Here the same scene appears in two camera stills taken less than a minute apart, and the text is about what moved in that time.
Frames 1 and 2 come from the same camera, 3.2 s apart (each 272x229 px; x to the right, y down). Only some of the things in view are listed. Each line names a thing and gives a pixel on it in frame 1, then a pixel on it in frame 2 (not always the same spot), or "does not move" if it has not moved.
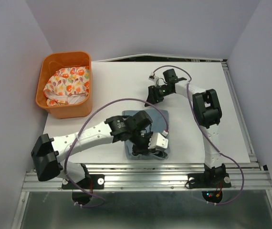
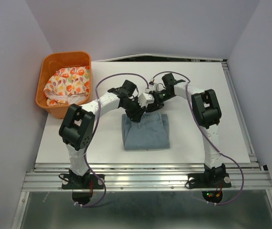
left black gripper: [143, 149] to [136, 116]
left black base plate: [95, 182] does not move
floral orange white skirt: [68, 86] does not move
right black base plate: [203, 181] does not move
